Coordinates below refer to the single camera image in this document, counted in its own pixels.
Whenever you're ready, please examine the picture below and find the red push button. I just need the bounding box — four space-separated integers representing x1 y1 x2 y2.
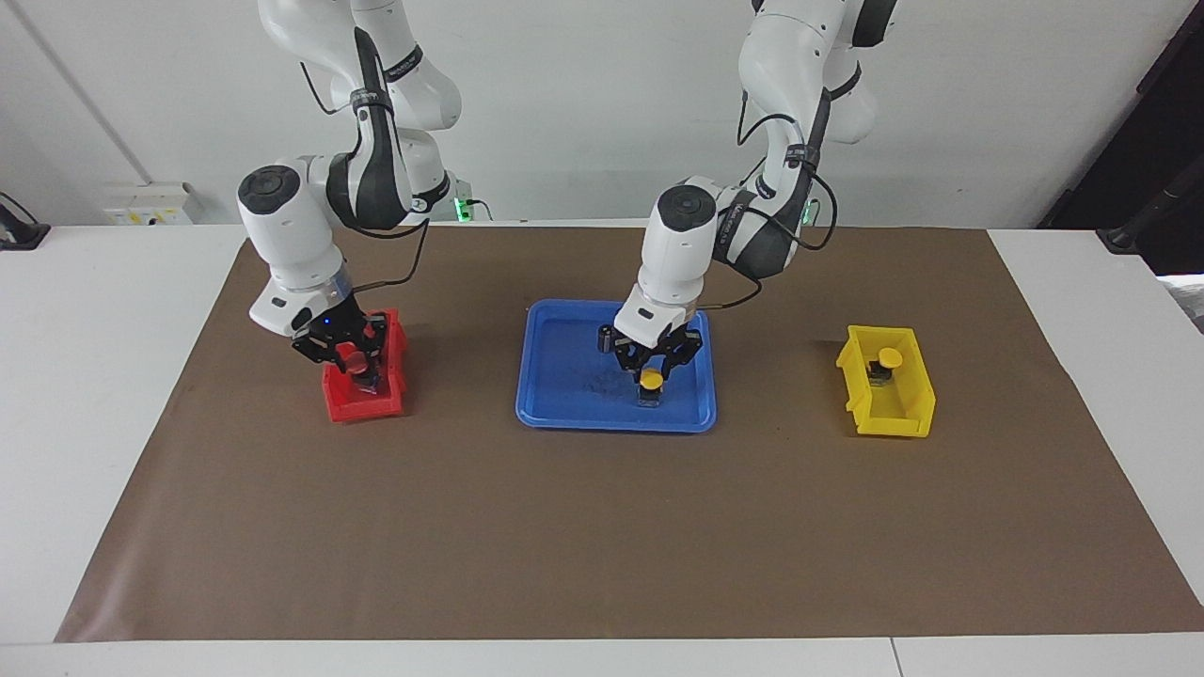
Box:
336 342 382 393

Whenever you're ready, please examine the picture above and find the red plastic bin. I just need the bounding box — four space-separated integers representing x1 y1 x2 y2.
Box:
322 308 408 424

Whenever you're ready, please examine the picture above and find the blue plastic tray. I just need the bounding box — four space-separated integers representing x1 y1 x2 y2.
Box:
515 299 719 434

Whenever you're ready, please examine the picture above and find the brown paper mat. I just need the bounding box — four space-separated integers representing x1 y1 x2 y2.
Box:
54 224 1204 644

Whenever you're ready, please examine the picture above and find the yellow plastic bin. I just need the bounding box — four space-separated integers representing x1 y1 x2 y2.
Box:
836 324 938 439

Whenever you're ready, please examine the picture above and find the black table clamp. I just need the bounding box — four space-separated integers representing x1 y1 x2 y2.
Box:
0 191 52 251

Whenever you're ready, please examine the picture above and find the black stand pole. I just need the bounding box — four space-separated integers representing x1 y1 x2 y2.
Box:
1096 160 1204 255

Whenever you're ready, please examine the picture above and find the dark black panel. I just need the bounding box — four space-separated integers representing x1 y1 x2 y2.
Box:
1039 0 1204 276

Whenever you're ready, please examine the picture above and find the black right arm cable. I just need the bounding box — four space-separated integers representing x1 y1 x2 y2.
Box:
299 61 432 289

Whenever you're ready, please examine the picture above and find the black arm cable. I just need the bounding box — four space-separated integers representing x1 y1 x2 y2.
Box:
299 61 432 289
701 89 838 311

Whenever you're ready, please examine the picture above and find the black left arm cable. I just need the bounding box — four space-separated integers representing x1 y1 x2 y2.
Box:
701 89 838 311

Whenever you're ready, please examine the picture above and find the white wall power strip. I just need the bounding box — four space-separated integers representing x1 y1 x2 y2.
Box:
102 181 203 227

